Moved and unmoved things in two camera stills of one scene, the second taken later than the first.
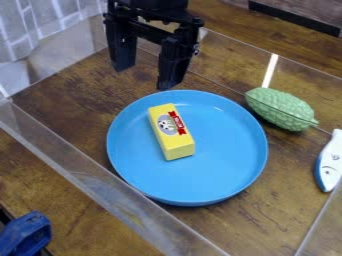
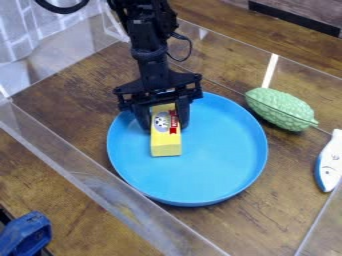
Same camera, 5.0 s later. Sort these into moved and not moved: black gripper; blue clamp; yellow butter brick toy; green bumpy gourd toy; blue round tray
Moved: black gripper; yellow butter brick toy
Not moved: blue clamp; green bumpy gourd toy; blue round tray
